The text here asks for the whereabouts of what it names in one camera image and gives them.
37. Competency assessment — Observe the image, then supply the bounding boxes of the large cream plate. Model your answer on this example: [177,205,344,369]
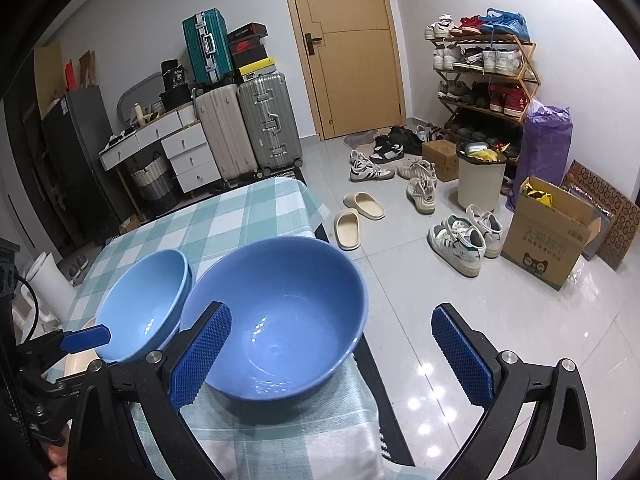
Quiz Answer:
[63,347,98,377]

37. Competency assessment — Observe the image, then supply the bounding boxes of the white kettle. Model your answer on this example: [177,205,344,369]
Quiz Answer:
[21,252,76,322]

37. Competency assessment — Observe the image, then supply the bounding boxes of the beige slipper right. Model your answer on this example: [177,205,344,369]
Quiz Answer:
[343,192,386,221]

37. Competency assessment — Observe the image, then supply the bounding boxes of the beige slipper left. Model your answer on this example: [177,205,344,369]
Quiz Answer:
[334,208,360,252]

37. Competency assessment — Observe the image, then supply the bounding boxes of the cardboard box with cat logo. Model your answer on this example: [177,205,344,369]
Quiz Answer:
[501,176,599,290]

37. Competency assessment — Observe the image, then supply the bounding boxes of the blue bowl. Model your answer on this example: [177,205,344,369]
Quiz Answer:
[180,235,368,402]
[149,250,195,351]
[96,249,177,363]

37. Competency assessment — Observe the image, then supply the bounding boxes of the left hand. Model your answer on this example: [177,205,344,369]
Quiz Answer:
[46,444,68,480]

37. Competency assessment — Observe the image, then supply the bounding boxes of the white trash bin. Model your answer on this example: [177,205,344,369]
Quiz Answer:
[456,142,506,211]

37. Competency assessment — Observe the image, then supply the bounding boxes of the teal plaid tablecloth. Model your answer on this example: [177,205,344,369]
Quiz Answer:
[46,176,442,480]

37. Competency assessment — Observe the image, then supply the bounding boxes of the teal suitcase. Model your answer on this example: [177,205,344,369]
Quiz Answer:
[182,8,234,86]

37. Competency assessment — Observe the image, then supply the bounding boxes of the white drawer desk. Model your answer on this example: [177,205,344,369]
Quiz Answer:
[99,103,221,193]

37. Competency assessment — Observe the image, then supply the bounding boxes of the beige slipper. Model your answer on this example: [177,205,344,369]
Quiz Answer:
[343,192,386,221]
[334,208,360,252]

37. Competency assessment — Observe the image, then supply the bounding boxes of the purple bag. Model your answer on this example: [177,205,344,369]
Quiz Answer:
[506,100,573,211]

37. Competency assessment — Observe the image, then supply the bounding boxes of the small brown cardboard box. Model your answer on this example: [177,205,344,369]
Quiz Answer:
[422,139,459,182]

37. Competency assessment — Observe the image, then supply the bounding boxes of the beige suitcase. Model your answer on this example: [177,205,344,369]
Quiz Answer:
[194,84,258,181]

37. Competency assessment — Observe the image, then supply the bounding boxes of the white green sneaker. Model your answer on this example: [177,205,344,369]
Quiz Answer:
[427,214,486,278]

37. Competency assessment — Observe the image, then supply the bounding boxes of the black refrigerator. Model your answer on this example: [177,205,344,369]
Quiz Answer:
[8,84,124,256]

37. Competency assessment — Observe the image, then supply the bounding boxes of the wooden shoe rack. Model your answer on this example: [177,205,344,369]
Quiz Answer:
[424,8,541,162]

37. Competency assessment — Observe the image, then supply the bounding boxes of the stacked shoe boxes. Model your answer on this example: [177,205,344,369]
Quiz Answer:
[227,22,277,81]

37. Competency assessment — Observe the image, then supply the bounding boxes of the wooden door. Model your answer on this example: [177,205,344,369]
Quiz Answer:
[286,0,406,140]

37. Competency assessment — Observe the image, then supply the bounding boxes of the woven laundry basket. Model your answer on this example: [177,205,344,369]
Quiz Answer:
[131,152,179,216]

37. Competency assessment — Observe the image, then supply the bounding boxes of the silver suitcase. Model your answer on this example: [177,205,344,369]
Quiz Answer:
[238,72,303,174]

